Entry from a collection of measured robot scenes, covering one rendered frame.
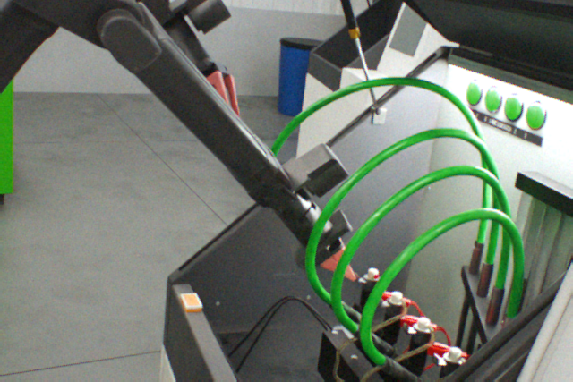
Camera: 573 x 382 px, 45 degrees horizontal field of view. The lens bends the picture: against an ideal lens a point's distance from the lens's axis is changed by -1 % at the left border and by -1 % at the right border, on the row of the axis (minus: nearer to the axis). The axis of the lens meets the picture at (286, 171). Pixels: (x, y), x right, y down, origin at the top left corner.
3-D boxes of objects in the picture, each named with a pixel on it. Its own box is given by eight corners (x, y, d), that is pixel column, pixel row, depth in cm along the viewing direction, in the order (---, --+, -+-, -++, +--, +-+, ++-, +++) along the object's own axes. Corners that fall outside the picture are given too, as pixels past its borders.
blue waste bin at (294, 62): (262, 106, 761) (270, 36, 739) (310, 106, 789) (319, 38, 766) (287, 120, 711) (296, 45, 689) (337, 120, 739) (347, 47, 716)
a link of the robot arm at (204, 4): (132, -11, 118) (137, 0, 111) (188, -48, 118) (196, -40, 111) (173, 46, 124) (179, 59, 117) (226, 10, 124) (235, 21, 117)
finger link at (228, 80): (255, 109, 121) (226, 66, 122) (244, 107, 114) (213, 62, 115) (225, 131, 123) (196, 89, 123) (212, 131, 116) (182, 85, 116)
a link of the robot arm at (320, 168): (237, 158, 103) (260, 199, 97) (299, 111, 101) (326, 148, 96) (274, 192, 112) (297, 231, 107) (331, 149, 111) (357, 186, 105)
